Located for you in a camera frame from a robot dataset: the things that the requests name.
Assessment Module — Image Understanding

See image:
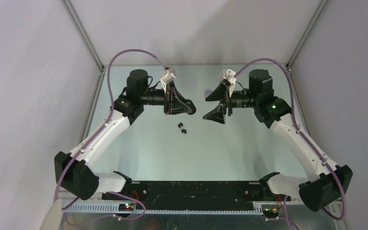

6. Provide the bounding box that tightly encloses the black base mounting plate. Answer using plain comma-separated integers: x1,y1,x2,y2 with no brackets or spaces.
102,180,291,212

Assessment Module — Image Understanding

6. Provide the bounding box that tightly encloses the black oval case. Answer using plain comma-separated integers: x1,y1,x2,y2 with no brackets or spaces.
185,99,196,115

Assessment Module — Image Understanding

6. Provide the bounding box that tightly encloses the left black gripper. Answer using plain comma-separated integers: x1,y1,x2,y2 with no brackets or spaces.
139,81,192,115

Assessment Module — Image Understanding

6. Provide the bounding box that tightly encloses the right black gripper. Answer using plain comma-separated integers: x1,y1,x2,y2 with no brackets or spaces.
203,82,259,124

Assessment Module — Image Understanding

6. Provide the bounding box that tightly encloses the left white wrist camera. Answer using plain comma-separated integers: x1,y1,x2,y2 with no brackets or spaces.
160,67,176,92

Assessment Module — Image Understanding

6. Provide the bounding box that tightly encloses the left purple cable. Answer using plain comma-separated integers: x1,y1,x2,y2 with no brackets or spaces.
53,49,170,223

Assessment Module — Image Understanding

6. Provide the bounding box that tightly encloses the aluminium frame rail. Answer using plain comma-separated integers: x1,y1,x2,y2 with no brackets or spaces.
54,181,344,213

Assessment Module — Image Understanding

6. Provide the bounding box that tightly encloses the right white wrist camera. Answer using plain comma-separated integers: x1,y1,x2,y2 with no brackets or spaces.
220,69,236,97

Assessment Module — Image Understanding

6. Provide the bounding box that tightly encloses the purple cable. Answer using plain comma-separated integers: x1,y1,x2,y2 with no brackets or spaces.
53,49,170,223
234,58,347,230

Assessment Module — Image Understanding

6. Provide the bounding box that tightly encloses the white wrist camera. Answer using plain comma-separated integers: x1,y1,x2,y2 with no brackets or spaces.
220,69,236,97
160,67,176,92

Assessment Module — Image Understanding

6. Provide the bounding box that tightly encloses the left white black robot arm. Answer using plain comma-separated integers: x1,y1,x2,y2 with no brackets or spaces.
54,69,196,200

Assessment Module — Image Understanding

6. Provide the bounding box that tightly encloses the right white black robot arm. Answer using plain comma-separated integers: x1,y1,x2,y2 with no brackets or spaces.
203,69,353,211

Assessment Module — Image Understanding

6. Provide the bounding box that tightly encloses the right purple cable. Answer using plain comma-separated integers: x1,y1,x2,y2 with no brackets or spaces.
234,58,347,230

